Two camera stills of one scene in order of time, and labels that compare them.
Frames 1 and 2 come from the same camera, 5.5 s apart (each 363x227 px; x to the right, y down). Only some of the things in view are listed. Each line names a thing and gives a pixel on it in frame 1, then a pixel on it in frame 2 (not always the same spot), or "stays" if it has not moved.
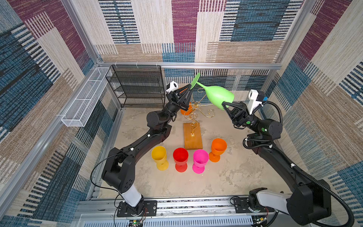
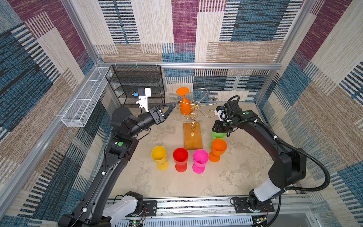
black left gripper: [178, 102] -> [159, 118]
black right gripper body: [244, 118] -> [223, 126]
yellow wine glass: [159, 153] stays
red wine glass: [180, 156] stays
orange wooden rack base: [193, 139] stays
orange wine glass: [219, 146] stays
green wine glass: [216, 94] -> [215, 135]
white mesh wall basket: [79, 112] stays
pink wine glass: [201, 158] stays
